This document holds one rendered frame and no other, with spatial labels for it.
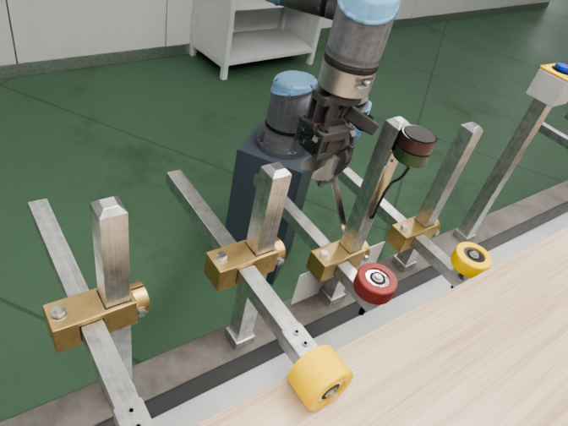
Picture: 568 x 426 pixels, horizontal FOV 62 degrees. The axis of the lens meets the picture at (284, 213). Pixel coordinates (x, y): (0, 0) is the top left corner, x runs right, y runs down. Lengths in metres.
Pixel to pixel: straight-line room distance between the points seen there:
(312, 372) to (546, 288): 0.61
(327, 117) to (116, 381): 0.51
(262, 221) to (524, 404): 0.51
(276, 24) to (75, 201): 2.54
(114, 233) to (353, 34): 0.44
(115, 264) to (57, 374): 1.19
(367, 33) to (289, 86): 0.87
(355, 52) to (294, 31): 3.48
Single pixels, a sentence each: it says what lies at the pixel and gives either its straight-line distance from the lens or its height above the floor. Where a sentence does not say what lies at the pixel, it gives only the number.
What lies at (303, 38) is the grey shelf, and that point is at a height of 0.16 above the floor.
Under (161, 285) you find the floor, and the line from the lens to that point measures 2.02.
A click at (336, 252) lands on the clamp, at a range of 1.00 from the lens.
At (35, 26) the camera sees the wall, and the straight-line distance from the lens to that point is 3.37.
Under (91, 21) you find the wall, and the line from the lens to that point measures 3.47.
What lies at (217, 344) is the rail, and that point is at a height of 0.70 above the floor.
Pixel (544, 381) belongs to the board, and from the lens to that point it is 0.96.
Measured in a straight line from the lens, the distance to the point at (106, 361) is 0.69.
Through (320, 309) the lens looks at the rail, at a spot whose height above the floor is 0.70.
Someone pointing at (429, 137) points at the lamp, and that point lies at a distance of 0.84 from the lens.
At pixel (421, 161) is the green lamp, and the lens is 0.83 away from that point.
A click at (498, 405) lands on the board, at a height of 0.90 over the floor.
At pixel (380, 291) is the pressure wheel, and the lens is 0.91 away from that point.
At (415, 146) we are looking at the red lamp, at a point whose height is 1.17.
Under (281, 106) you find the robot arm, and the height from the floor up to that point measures 0.79.
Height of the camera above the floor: 1.54
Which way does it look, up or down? 39 degrees down
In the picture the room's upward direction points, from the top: 14 degrees clockwise
